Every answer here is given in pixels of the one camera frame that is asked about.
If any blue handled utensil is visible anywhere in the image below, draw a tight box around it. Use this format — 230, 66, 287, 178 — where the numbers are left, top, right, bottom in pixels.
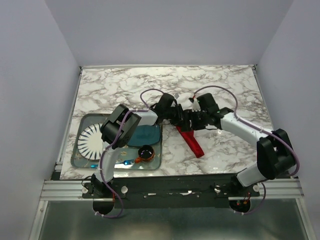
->
90, 159, 135, 169

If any teal square plate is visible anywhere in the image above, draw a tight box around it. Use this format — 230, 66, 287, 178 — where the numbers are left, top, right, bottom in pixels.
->
127, 125, 161, 147

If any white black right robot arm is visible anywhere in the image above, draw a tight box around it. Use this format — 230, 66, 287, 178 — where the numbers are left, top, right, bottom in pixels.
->
181, 107, 300, 196

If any black mounting base plate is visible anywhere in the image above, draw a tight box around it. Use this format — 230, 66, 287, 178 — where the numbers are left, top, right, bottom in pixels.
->
82, 173, 260, 209

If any aluminium frame rail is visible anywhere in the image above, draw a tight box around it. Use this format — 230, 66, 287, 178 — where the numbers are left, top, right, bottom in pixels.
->
40, 178, 304, 201

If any white blue striped plate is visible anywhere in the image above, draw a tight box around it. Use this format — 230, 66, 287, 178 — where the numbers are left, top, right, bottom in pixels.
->
77, 123, 103, 161

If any red cloth napkin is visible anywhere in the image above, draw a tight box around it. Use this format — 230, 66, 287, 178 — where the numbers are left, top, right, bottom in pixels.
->
176, 126, 205, 158

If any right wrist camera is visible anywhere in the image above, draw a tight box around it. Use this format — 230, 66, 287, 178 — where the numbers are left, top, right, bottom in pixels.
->
189, 93, 219, 113

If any brown ceramic cup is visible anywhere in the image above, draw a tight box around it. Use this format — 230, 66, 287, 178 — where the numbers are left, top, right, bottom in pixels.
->
134, 145, 155, 164

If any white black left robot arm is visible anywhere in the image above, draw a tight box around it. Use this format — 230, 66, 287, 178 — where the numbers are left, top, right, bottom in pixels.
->
90, 93, 190, 198

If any glass rectangular tray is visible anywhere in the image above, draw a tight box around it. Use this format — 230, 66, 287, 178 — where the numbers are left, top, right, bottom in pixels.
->
71, 113, 162, 171

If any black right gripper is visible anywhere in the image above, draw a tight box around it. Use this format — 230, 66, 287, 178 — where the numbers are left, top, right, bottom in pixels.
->
180, 108, 210, 132

